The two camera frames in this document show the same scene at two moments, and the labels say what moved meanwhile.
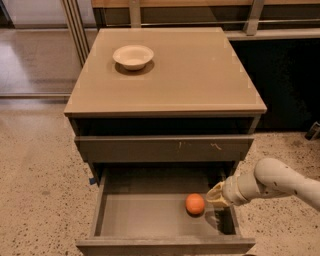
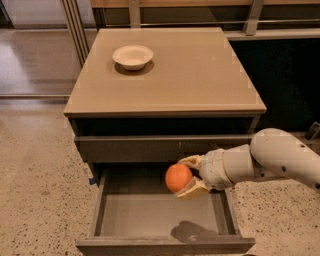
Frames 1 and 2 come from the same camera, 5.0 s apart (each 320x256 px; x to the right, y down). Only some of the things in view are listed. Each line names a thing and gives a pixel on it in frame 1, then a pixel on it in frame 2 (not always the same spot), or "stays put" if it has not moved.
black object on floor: x=314 y=131 stays put
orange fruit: x=194 y=204 → x=177 y=175
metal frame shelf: x=239 y=19 stays put
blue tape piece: x=92 y=181 stays put
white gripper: x=229 y=192 → x=212 y=169
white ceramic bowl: x=133 y=57 stays put
